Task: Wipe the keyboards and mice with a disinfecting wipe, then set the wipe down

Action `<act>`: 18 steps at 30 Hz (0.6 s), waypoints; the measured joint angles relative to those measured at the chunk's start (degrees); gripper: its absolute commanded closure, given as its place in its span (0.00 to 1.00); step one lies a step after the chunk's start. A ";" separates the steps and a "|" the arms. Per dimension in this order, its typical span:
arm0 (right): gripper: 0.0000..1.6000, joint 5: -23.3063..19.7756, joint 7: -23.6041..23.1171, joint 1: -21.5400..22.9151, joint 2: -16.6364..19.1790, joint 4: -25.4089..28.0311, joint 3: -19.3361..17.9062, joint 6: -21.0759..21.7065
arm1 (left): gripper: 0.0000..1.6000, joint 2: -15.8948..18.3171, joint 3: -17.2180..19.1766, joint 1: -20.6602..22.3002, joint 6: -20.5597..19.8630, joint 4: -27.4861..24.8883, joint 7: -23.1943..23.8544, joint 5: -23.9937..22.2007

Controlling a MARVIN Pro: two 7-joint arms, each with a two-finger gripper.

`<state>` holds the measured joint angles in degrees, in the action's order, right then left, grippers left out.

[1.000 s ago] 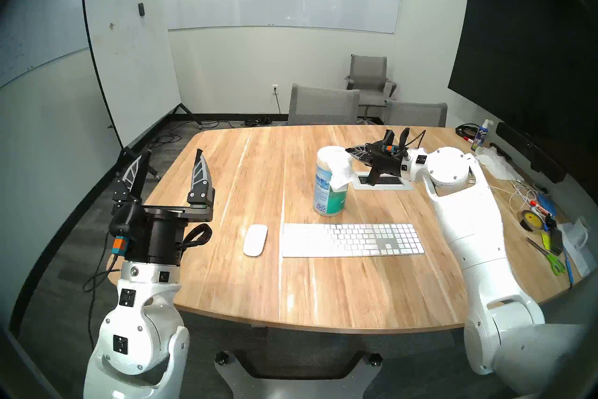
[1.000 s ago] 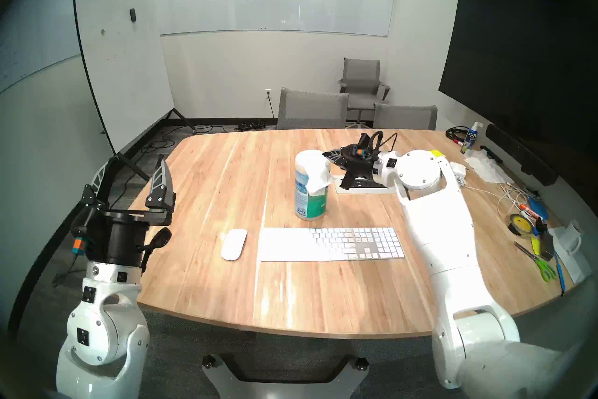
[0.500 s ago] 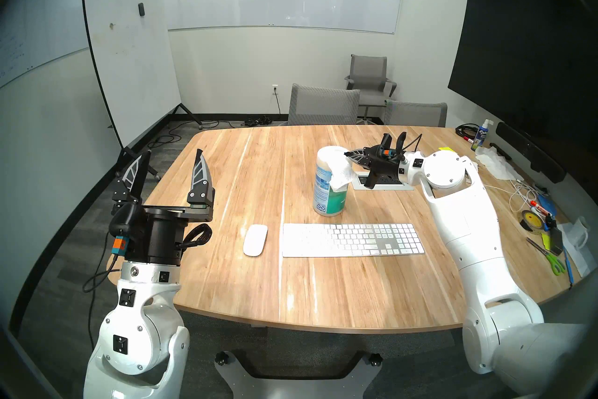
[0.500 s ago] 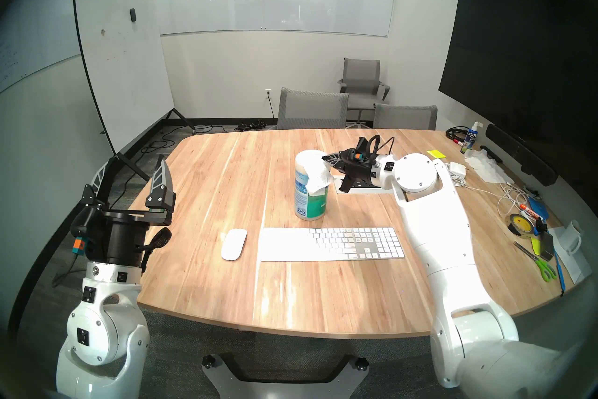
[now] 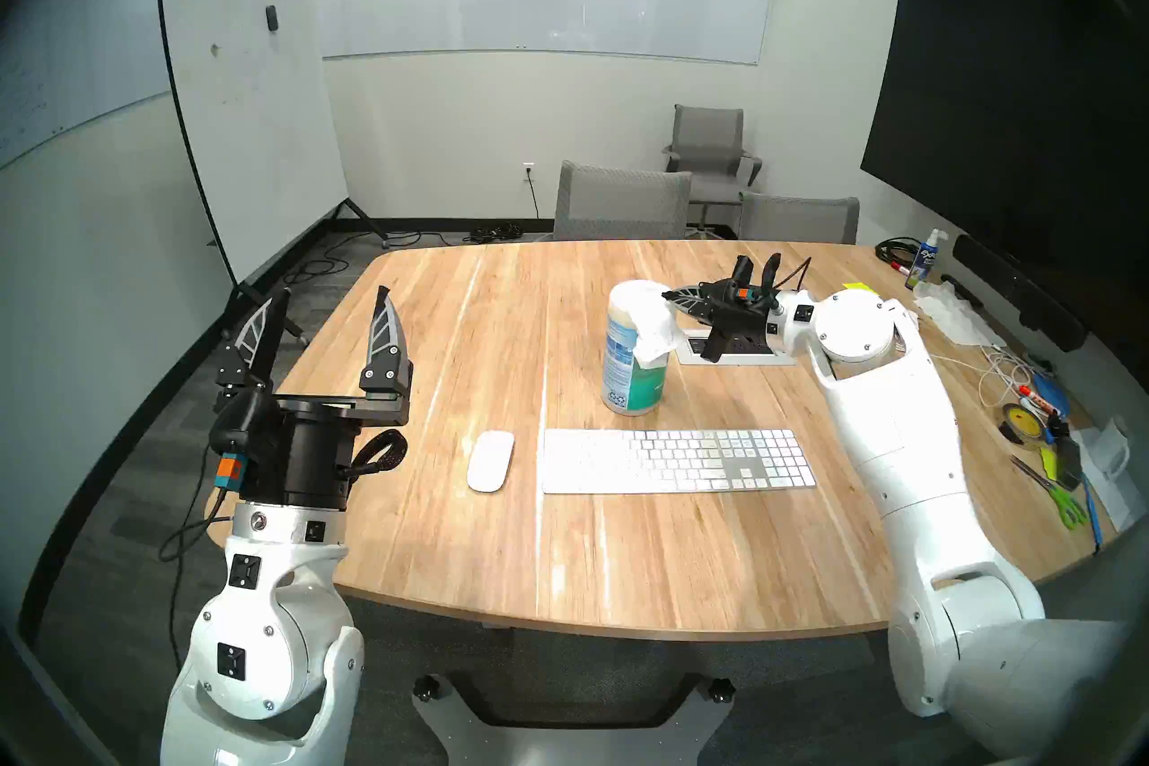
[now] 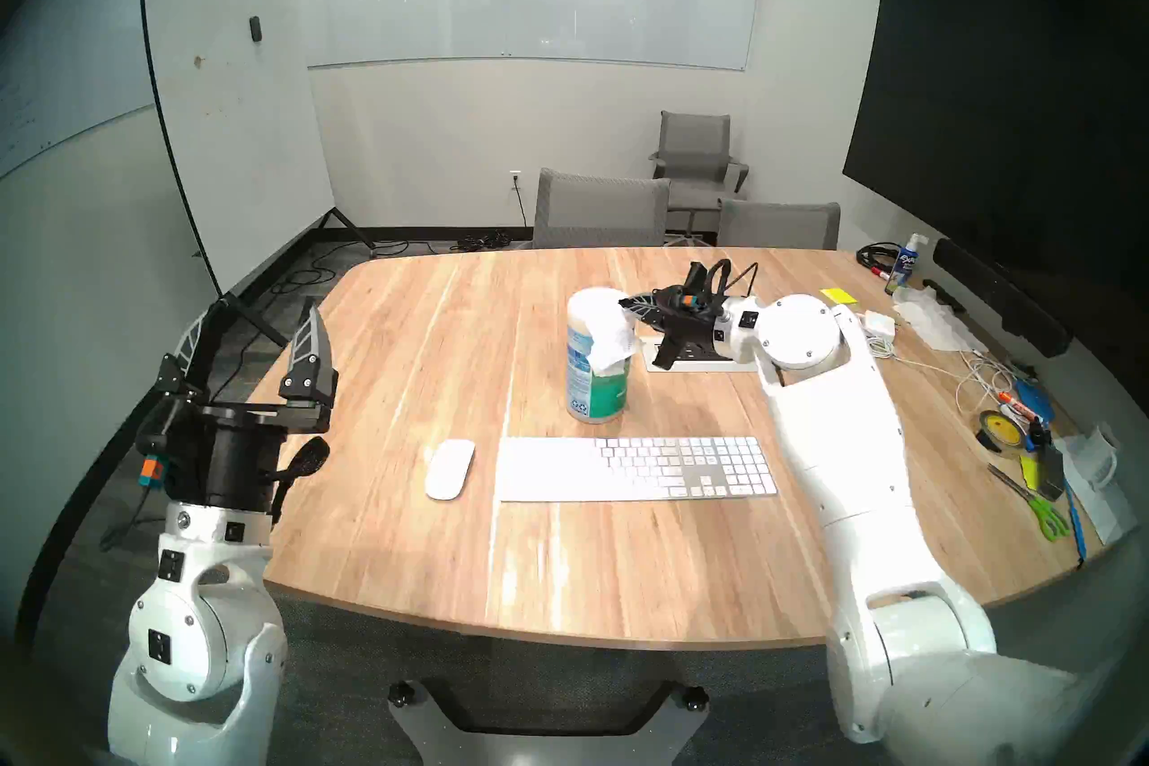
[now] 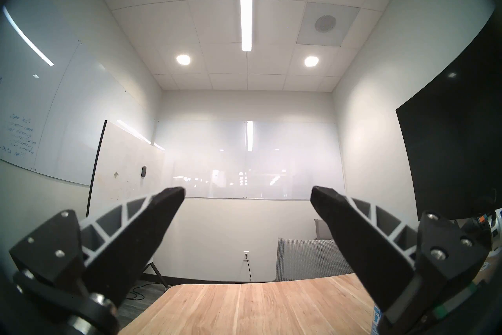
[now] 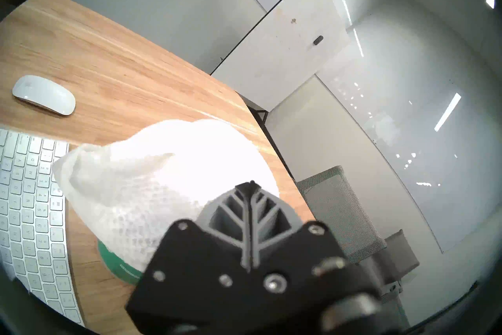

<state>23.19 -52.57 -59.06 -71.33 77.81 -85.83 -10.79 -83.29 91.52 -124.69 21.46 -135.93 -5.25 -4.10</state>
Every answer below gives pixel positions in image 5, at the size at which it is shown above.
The crumpled white tissue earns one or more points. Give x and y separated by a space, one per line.
960 315

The blue pen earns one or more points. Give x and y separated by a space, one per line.
1091 508

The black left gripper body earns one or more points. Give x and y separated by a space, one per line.
305 450

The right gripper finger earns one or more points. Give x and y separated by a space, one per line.
718 344
700 299

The disinfecting wipes canister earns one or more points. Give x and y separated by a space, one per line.
628 378

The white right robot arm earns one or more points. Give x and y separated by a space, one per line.
907 432

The white computer mouse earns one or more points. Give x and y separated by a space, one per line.
490 461

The grey office armchair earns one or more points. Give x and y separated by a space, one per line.
709 145

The black video conference bar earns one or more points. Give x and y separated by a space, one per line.
1014 288

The rolling whiteboard on stand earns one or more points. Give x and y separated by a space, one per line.
242 100

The whiteboard cleaner spray bottle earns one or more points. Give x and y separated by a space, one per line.
923 266

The yellow sticky note pad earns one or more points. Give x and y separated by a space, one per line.
859 287

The white disinfecting wipe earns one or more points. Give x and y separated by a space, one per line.
655 333

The grey mesh office chair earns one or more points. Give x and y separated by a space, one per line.
799 218
619 203

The white keyboard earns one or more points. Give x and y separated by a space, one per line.
628 459

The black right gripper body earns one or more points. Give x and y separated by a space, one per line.
745 315

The table power outlet box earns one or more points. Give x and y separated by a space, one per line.
772 358

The white orange marker pen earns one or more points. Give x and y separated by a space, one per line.
1039 399

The white mug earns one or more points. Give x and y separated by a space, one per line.
1111 450

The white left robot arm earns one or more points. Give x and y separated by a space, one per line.
269 656

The black block eraser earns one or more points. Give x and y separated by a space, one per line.
1071 463

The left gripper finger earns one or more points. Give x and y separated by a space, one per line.
256 351
388 360

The black wall television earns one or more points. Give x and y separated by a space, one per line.
1005 100

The yellow black tape roll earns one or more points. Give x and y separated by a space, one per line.
1023 419

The wall whiteboard with handwriting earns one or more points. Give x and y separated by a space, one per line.
81 55

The small blue object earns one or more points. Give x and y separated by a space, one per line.
1052 396

